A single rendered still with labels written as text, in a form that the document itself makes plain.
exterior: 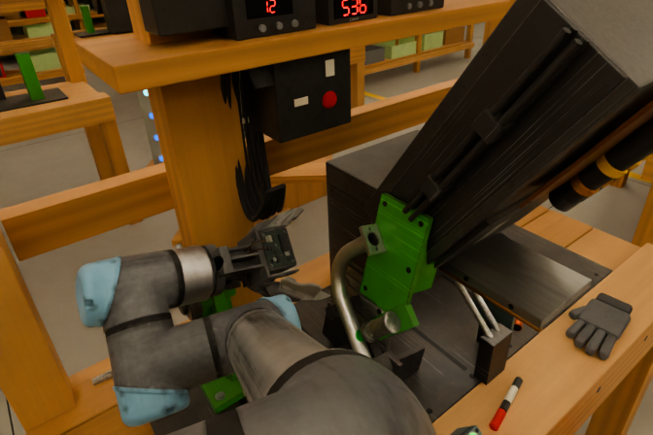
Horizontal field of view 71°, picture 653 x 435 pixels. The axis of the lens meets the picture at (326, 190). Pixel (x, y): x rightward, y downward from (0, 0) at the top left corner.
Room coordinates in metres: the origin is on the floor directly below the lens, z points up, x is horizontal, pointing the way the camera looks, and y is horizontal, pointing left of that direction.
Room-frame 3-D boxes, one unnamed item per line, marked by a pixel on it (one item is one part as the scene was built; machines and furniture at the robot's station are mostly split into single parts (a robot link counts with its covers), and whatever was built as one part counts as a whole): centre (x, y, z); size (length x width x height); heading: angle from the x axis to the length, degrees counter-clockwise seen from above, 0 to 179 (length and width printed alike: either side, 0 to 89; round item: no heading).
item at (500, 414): (0.55, -0.32, 0.91); 0.13 x 0.02 x 0.02; 139
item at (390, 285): (0.68, -0.14, 1.17); 0.13 x 0.12 x 0.20; 126
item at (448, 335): (0.77, -0.16, 0.89); 1.10 x 0.42 x 0.02; 126
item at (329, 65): (0.88, 0.05, 1.42); 0.17 x 0.12 x 0.15; 126
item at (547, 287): (0.74, -0.29, 1.11); 0.39 x 0.16 x 0.03; 36
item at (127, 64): (0.98, -0.01, 1.52); 0.90 x 0.25 x 0.04; 126
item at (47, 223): (1.07, 0.05, 1.23); 1.30 x 0.05 x 0.09; 126
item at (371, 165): (0.95, -0.17, 1.07); 0.30 x 0.18 x 0.34; 126
